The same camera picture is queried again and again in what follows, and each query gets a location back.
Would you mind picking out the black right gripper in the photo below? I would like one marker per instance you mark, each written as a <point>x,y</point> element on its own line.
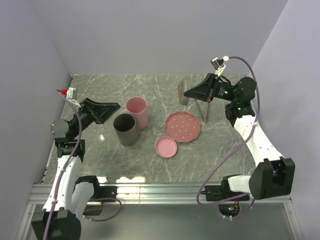
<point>206,90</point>

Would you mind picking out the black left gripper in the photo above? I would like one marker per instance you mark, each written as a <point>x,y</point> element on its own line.
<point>101,111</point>

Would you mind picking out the metal serving tongs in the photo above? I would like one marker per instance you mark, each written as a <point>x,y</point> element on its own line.
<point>203,110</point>

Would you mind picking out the grey round lid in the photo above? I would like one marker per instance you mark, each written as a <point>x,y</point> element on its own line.
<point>182,87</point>

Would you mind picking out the grey cylindrical container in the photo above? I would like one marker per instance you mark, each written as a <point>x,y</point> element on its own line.
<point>126,129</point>

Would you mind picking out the pink cylindrical container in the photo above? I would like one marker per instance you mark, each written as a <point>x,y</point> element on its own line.
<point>138,108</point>

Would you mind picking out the pink round lid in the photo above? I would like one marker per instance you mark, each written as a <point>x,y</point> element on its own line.
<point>166,147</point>

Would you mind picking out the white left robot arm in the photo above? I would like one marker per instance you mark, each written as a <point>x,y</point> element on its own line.
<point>60,217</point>

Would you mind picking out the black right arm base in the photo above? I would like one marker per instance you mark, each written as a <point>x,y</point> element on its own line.
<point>215,193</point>

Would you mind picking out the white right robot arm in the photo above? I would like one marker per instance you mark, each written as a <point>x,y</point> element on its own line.
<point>273,175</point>

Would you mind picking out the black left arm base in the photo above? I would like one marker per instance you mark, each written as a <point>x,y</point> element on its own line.
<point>106,194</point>

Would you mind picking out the pink dotted plate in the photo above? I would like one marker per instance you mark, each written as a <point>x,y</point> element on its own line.
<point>182,126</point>

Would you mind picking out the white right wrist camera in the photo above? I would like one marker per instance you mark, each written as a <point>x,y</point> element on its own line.
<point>219,64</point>

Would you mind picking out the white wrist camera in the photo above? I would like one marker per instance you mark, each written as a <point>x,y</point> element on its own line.
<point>219,64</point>
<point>71,95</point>

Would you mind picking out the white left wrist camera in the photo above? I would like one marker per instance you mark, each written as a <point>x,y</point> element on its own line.
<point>71,95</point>

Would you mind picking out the aluminium frame rail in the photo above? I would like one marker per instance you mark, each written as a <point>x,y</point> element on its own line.
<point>151,194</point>

